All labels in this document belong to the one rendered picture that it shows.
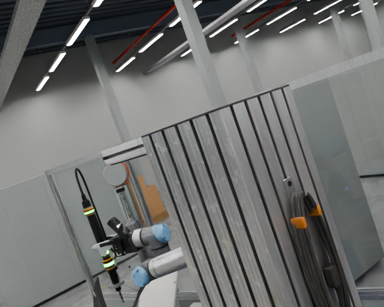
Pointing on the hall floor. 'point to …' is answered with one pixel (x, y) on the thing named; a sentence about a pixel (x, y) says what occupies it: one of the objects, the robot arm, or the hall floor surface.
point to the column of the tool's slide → (131, 214)
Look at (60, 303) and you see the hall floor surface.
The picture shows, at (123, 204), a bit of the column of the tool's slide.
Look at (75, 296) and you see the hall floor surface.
